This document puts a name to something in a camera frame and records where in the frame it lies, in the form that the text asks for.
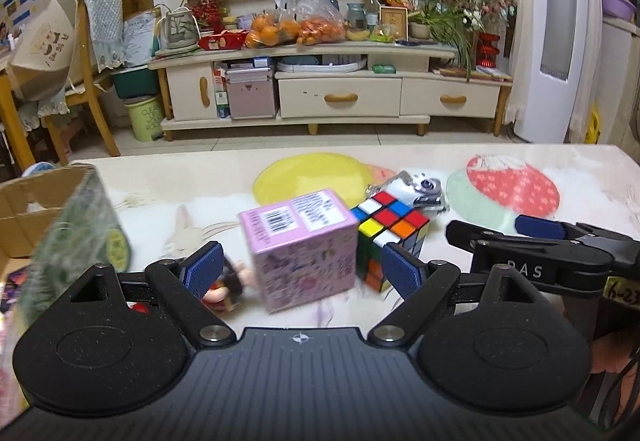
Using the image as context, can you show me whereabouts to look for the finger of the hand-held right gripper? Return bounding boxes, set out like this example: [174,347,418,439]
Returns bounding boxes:
[515,214,640,249]
[445,219,518,254]

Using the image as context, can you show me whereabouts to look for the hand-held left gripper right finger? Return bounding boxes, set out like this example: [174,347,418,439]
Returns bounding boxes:
[367,242,548,347]

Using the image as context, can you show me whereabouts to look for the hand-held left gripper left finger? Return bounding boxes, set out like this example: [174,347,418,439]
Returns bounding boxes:
[67,241,238,347]

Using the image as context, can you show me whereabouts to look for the purple pink printed box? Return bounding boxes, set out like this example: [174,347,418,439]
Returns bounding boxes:
[237,188,358,314]

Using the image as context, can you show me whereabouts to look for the dark printed cube box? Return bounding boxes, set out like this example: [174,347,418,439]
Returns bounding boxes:
[0,268,28,317]

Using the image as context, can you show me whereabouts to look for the cardboard box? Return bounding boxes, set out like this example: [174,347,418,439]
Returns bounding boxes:
[0,165,96,262]

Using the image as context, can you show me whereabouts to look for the small doll figure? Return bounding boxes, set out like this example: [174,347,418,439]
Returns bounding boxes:
[200,256,253,314]

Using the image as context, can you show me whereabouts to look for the multicoloured puzzle cube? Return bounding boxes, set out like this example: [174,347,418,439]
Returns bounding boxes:
[350,191,431,294]

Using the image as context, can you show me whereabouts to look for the silver foil toy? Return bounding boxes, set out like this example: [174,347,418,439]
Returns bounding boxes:
[367,169,451,214]

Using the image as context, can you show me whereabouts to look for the yellow sign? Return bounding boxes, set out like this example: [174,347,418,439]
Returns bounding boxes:
[584,103,602,145]

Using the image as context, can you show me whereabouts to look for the green patterned box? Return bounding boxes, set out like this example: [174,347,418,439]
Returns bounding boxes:
[20,165,132,322]

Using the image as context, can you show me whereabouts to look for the light green bin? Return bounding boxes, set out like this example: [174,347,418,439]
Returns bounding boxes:
[124,96,166,142]

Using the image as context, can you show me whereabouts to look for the pink case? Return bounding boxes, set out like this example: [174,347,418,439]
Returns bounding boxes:
[225,70,279,119]

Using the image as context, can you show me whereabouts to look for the red vase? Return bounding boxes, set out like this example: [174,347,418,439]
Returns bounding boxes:
[475,32,501,69]

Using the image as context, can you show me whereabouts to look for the cream television cabinet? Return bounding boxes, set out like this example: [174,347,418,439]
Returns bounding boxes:
[147,41,513,142]

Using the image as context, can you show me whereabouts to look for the dark green container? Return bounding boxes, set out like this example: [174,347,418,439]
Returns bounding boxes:
[111,66,161,99]

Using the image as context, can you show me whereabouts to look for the white standing air conditioner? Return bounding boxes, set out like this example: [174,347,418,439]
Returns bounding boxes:
[505,0,606,144]

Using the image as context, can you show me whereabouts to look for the white platter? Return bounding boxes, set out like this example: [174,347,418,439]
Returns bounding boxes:
[277,56,366,72]

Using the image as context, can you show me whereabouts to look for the potted flower plant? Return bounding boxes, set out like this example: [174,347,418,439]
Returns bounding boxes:
[410,0,518,72]

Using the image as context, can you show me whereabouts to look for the wooden chair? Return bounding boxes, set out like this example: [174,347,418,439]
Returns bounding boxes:
[42,0,123,164]

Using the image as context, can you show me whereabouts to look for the red snack box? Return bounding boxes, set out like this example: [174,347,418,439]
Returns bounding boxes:
[198,30,248,50]

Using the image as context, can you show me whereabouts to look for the purple basin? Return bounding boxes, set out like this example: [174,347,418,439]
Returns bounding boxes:
[600,0,638,22]

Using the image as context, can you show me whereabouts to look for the glass kettle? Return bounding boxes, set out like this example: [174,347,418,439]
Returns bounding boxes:
[159,6,198,50]

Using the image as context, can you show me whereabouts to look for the white printed paper bag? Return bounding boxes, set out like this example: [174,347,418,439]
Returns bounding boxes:
[122,8,163,69]

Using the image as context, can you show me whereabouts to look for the glass jar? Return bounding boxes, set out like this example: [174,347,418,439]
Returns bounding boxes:
[346,2,368,30]

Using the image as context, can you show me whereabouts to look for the clear bag of oranges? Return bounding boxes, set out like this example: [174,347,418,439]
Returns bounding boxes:
[295,0,347,46]
[245,0,301,49]

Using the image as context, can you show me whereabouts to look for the red berry branches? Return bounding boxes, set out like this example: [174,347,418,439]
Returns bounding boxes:
[182,0,228,34]

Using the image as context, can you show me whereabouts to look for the patterned cloth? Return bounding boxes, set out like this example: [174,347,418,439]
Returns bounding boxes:
[77,0,126,72]

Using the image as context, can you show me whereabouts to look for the beige tote bag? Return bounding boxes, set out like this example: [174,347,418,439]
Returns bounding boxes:
[7,0,76,102]

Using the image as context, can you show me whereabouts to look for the wooden photo frame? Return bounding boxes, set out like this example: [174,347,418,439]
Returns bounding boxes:
[379,5,410,39]

